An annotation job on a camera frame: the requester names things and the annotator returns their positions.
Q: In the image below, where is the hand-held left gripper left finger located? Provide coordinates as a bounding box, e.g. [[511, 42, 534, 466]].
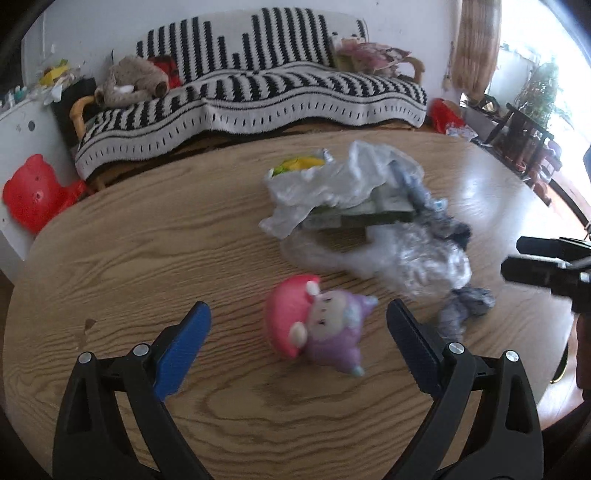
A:
[[52, 301, 213, 480]]

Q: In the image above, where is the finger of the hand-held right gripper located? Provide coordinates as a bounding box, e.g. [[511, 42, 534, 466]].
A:
[[501, 256, 591, 302], [516, 236, 591, 260]]

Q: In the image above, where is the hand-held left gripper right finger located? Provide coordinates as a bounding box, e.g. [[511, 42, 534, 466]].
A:
[[386, 298, 543, 480]]

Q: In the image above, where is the long grey printed wrapper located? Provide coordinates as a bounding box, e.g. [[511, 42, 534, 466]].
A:
[[392, 161, 472, 246]]

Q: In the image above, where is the green snack packet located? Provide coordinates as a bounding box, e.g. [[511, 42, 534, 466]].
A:
[[270, 156, 326, 178]]

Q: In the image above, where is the crumpled grey printed wrapper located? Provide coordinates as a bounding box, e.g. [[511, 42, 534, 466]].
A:
[[436, 286, 496, 340]]

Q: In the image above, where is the clear crumpled plastic wrap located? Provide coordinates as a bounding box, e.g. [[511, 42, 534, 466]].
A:
[[281, 222, 472, 298]]

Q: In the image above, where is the pink and purple toy doll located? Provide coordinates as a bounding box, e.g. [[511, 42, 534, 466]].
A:
[[264, 274, 379, 377]]

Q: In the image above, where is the dark wooden stand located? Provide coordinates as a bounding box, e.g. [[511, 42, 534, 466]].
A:
[[488, 102, 556, 177]]

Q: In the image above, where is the flat dark green box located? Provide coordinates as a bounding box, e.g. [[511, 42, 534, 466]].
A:
[[302, 185, 416, 232]]

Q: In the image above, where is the patterned packet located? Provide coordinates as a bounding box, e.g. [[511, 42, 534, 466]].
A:
[[445, 124, 479, 142]]

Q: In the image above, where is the green potted plant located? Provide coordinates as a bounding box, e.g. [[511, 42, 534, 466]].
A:
[[515, 60, 573, 125]]

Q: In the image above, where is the red bag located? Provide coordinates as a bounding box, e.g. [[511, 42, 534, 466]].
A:
[[429, 98, 466, 134]]

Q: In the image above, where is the white plastic bag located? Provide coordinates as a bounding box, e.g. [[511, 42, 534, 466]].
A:
[[259, 141, 426, 238]]

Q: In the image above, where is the beige curtain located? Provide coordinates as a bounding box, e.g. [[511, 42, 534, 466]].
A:
[[450, 0, 502, 104]]

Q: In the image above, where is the red bear plastic stool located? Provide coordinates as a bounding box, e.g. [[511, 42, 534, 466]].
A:
[[2, 154, 88, 234]]

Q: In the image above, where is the wooden sofa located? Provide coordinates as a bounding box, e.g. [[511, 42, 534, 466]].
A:
[[69, 7, 428, 191]]

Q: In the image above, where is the floral cushion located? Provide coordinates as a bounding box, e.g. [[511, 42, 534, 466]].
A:
[[332, 37, 411, 75]]

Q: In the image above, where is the white cabinet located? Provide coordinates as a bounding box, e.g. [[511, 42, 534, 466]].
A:
[[0, 90, 81, 278]]

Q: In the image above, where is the black bag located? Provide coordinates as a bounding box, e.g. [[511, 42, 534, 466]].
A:
[[50, 78, 99, 145]]

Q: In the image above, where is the black-white striped sofa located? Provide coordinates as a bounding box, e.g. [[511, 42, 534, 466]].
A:
[[74, 7, 428, 181]]

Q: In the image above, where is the brown plush toy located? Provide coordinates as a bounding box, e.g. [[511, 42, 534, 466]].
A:
[[95, 55, 171, 109]]

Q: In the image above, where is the red plush toy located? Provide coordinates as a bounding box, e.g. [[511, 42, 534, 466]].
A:
[[148, 54, 184, 89]]

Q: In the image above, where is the yellow toy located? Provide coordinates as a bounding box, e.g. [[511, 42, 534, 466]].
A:
[[39, 60, 75, 87]]

